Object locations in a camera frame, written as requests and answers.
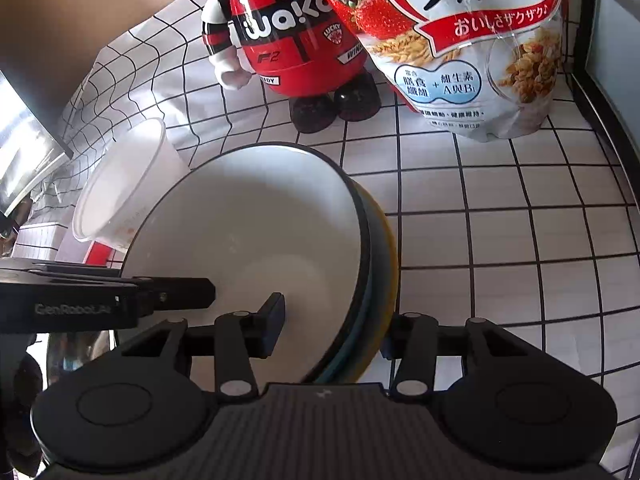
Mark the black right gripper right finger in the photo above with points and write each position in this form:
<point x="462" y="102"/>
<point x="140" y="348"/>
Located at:
<point x="497" y="397"/>

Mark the translucent plastic round bowl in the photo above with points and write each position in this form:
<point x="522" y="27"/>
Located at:
<point x="130" y="179"/>

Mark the white black grid tablecloth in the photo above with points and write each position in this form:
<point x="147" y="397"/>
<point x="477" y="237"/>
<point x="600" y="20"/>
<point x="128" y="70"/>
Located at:
<point x="539" y="234"/>

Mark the red panda robot figurine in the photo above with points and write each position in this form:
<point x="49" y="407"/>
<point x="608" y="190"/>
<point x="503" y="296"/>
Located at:
<point x="300" y="49"/>

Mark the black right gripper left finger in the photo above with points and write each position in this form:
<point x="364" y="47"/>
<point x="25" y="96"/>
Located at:
<point x="152" y="397"/>

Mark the red white cereal bag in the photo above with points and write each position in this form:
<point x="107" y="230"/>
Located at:
<point x="484" y="69"/>

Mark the white bowl with black rim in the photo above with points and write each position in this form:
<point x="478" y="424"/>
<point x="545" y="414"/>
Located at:
<point x="267" y="218"/>

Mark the dark monitor screen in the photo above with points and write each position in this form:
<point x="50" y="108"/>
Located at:
<point x="30" y="153"/>

